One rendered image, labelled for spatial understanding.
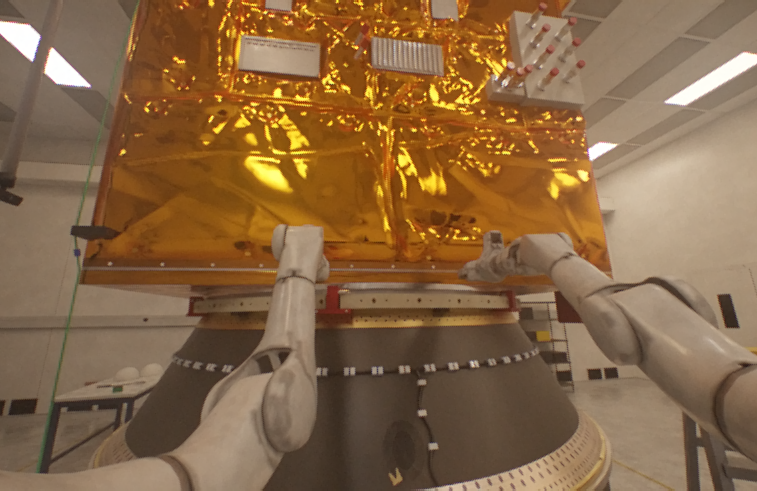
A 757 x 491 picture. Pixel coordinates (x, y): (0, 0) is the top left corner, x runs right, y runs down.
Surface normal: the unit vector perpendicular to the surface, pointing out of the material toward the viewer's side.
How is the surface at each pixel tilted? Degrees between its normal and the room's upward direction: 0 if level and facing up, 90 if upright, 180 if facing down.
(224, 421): 24
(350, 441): 62
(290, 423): 85
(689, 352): 50
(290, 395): 74
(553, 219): 91
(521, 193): 90
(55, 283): 90
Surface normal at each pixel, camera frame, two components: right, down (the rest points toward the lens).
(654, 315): -0.46, -0.77
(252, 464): 0.96, -0.27
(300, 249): 0.18, -0.60
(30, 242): 0.18, -0.22
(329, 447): -0.03, -0.65
